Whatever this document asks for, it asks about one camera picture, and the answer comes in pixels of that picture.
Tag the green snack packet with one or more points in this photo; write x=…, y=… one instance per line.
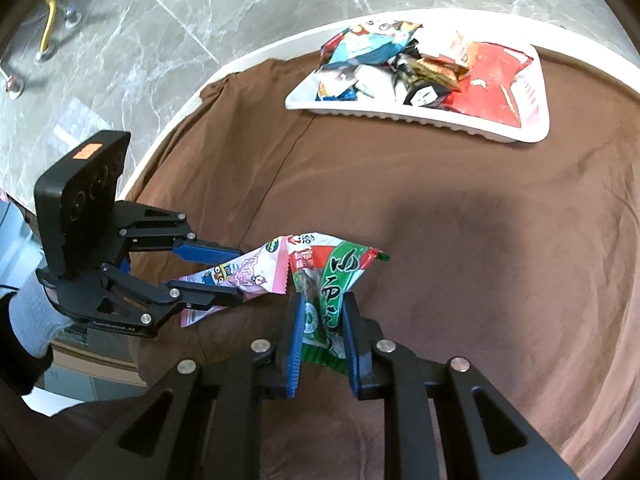
x=340, y=275

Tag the red snack packet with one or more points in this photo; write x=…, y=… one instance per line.
x=500, y=90

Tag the person's left hand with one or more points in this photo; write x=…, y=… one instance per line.
x=32, y=317

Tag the brown tablecloth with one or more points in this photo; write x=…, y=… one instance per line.
x=450, y=210

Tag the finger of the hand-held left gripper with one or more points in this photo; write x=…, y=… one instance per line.
x=210, y=251
x=210, y=297

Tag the pink snack packet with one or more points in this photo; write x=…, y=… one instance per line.
x=250, y=272

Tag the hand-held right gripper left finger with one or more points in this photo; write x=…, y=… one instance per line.
x=296, y=350

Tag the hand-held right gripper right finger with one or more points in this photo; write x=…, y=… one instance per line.
x=351, y=350

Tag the white plastic tray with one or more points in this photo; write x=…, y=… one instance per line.
x=390, y=114

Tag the pile of mixed snacks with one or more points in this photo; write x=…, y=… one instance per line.
x=370, y=45

